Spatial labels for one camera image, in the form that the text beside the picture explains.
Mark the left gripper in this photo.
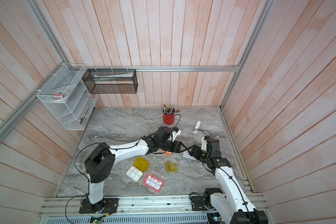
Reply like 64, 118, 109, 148
159, 139, 188, 154

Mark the blue pillbox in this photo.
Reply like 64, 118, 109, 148
181, 151, 197, 161

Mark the orange pillbox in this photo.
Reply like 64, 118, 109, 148
163, 151, 172, 156

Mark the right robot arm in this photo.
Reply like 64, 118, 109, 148
188, 137, 269, 224

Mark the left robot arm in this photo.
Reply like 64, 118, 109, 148
85, 127, 187, 205

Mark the small yellow pillbox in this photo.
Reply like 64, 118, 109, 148
165, 161, 178, 172

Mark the white rectangular device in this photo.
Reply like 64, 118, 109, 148
193, 121, 201, 133

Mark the red pen cup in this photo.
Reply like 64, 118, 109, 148
163, 113, 175, 125

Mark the red pillbox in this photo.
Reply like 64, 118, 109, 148
143, 174, 164, 192

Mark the yellow lid white pillbox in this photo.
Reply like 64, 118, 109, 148
126, 157, 150, 182

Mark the black mesh basket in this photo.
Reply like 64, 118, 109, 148
82, 69, 138, 94

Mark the tape roll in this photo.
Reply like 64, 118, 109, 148
50, 90, 69, 102

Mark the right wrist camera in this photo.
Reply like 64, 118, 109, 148
201, 136, 209, 151

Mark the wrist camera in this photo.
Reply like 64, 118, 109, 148
201, 136, 209, 151
171, 127, 181, 141

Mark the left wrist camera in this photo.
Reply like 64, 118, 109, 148
171, 127, 181, 141

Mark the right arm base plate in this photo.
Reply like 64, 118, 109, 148
189, 193, 231, 213

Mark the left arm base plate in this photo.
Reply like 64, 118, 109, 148
79, 198, 119, 214

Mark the white wire shelf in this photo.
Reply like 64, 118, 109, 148
37, 63, 98, 131

